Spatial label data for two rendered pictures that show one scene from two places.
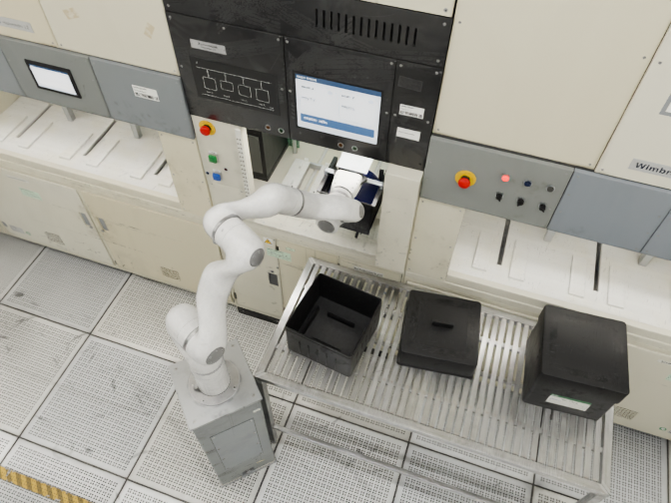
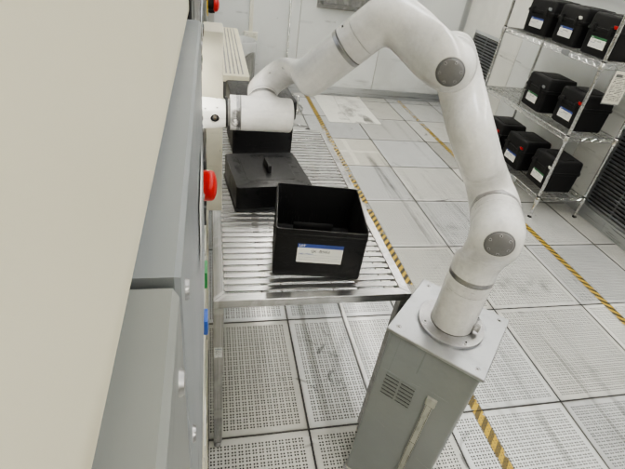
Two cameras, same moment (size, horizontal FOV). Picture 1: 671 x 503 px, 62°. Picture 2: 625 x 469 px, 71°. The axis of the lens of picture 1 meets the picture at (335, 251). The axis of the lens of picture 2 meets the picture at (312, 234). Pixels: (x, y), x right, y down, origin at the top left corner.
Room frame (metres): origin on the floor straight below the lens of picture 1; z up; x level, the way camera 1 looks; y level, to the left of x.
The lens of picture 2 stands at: (1.77, 0.98, 1.64)
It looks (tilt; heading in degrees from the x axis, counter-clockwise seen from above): 34 degrees down; 236
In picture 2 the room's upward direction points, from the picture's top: 9 degrees clockwise
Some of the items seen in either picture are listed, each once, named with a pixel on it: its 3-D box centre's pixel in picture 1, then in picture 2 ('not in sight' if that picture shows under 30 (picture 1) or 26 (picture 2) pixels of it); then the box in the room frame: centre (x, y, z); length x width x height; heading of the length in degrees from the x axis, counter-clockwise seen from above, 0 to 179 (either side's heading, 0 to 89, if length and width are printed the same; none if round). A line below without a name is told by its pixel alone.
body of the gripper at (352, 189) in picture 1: (345, 186); (207, 111); (1.44, -0.03, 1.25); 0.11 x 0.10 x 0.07; 162
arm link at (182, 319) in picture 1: (194, 336); (487, 245); (0.91, 0.47, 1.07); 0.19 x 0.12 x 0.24; 45
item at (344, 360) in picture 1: (334, 323); (316, 229); (1.09, 0.00, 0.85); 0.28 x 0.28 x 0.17; 64
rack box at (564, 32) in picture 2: not in sight; (581, 26); (-1.76, -1.12, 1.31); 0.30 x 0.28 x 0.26; 71
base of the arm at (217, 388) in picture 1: (210, 370); (460, 300); (0.88, 0.45, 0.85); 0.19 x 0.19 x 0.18
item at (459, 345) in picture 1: (440, 330); (266, 176); (1.08, -0.41, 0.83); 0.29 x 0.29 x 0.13; 79
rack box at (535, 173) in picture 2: not in sight; (552, 169); (-1.64, -0.78, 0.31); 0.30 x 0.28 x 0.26; 70
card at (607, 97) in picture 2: not in sight; (618, 85); (-1.55, -0.58, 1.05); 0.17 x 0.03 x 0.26; 162
